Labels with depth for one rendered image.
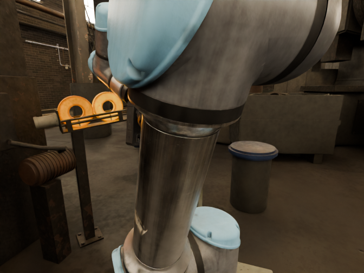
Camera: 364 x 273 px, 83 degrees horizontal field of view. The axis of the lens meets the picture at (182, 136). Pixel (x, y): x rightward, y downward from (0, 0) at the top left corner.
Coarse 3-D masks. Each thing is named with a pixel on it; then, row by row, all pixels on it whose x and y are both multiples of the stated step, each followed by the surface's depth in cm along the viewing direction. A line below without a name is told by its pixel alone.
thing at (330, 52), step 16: (352, 0) 245; (352, 16) 249; (352, 32) 255; (336, 48) 272; (352, 48) 272; (352, 64) 293; (336, 80) 321; (352, 80) 292; (352, 96) 272; (352, 112) 277; (352, 128) 282; (336, 144) 289; (352, 144) 290
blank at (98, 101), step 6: (96, 96) 102; (102, 96) 103; (108, 96) 105; (114, 96) 107; (96, 102) 102; (102, 102) 104; (114, 102) 108; (120, 102) 110; (96, 108) 103; (102, 108) 105; (114, 108) 109; (120, 108) 110; (108, 114) 107; (114, 114) 109; (108, 120) 108
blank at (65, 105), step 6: (72, 96) 96; (78, 96) 97; (60, 102) 95; (66, 102) 94; (72, 102) 96; (78, 102) 97; (84, 102) 99; (60, 108) 94; (66, 108) 95; (84, 108) 100; (90, 108) 101; (60, 114) 94; (66, 114) 95; (84, 114) 100; (90, 114) 102; (78, 120) 99; (78, 126) 99
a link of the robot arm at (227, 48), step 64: (128, 0) 13; (192, 0) 11; (256, 0) 13; (320, 0) 15; (128, 64) 13; (192, 64) 13; (256, 64) 16; (192, 128) 17; (192, 192) 23; (128, 256) 32; (192, 256) 37
